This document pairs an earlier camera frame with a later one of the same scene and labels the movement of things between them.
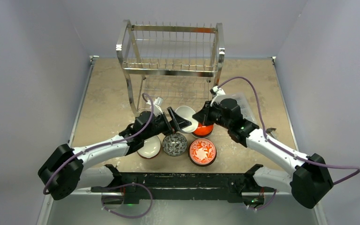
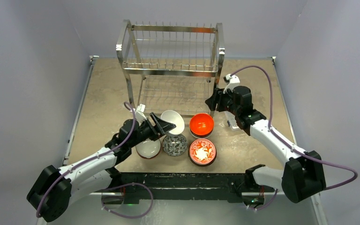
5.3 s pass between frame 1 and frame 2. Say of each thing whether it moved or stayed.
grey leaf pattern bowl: stayed
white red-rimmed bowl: stayed
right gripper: moved
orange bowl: stayed
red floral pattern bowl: stayed
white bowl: moved
